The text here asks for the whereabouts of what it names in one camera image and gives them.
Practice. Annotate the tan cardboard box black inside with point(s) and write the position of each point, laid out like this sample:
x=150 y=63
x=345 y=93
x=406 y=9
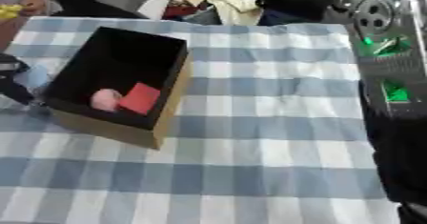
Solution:
x=111 y=129

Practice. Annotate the person's hand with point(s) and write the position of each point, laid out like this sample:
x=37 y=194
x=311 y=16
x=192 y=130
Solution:
x=33 y=4

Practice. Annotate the red flat block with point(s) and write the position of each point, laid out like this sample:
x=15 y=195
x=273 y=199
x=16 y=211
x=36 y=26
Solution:
x=140 y=98

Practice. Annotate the pink soft toy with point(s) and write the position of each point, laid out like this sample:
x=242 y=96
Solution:
x=104 y=100

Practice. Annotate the black bag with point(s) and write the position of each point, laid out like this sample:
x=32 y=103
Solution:
x=89 y=7

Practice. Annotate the yellow toy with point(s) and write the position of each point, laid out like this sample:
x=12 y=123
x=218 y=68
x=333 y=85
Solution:
x=9 y=11

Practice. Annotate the cream cloth pile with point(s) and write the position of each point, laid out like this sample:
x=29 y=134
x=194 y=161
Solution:
x=233 y=5

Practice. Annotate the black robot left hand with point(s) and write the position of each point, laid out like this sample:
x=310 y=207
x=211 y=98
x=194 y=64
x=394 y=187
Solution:
x=10 y=86

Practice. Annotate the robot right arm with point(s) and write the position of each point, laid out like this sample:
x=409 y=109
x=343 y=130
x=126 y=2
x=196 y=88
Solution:
x=392 y=65

